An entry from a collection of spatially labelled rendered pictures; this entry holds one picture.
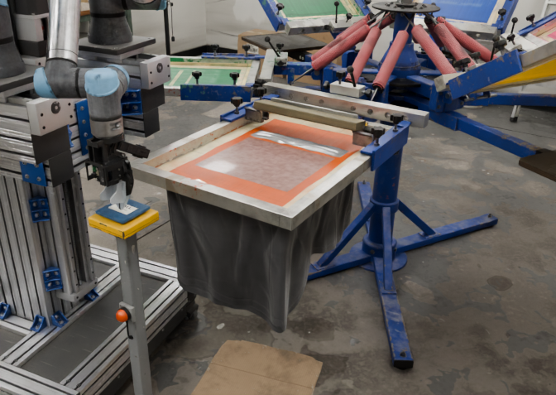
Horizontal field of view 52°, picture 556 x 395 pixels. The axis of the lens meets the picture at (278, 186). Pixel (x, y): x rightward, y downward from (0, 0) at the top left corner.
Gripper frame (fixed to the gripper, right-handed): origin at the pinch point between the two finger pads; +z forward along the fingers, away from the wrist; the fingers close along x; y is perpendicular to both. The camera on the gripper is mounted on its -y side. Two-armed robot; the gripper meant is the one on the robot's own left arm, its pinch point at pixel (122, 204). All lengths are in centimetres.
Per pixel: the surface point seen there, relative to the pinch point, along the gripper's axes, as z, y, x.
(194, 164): 2.8, -35.4, -5.3
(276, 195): 2.8, -31.7, 27.5
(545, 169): 3, -97, 88
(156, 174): -0.7, -17.5, -4.4
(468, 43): -19, -168, 40
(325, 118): -7, -72, 21
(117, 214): 1.3, 3.3, 1.6
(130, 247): 12.1, 0.8, 2.0
